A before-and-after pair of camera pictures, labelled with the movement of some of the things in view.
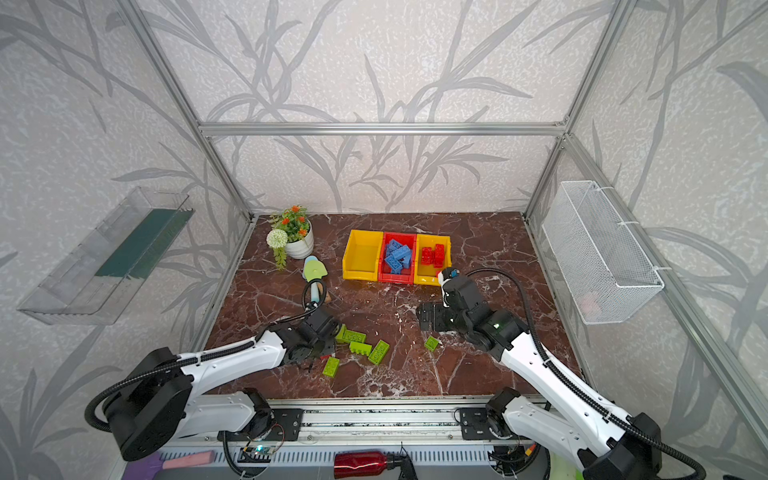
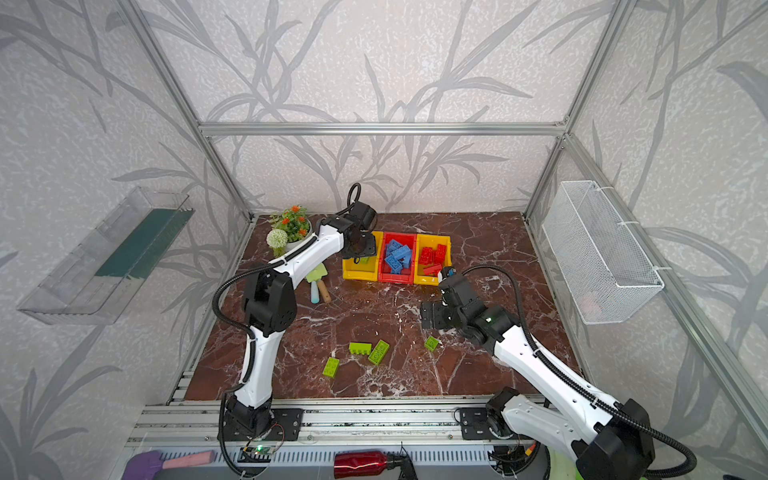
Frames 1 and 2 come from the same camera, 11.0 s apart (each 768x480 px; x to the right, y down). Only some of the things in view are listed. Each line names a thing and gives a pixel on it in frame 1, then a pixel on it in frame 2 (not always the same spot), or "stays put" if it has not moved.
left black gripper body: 327,327 to 366,245
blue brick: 392,246 stays put
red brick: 439,256 stays put
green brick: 331,367 stays put
